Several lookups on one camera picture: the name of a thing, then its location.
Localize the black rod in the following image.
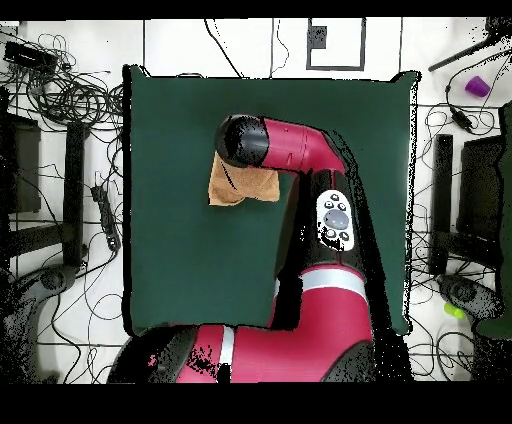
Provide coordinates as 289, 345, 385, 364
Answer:
426, 31, 505, 74

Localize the black stand bar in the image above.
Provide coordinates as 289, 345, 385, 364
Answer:
428, 133, 454, 276
62, 120, 87, 268

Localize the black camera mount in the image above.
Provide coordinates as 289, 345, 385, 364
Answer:
0, 263, 79, 381
435, 272, 504, 321

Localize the lime green object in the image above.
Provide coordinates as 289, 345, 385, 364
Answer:
442, 302, 468, 321

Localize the black cable tangle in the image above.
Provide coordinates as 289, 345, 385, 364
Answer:
0, 31, 125, 129

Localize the black panel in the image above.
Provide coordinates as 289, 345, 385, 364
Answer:
456, 134, 506, 243
0, 113, 42, 214

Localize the dark green table cloth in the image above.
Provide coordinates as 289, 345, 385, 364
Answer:
122, 64, 421, 336

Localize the black square floor frame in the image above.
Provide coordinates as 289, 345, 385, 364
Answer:
306, 17, 367, 72

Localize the black electronics box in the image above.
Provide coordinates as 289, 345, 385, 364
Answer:
2, 40, 60, 76

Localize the black power strip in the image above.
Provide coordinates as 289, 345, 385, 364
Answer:
90, 184, 122, 252

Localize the orange terry towel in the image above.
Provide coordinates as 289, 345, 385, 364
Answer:
207, 151, 281, 208

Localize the purple cup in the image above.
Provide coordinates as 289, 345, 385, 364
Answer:
464, 75, 492, 99

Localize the black power adapter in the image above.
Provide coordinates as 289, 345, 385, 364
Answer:
448, 104, 476, 134

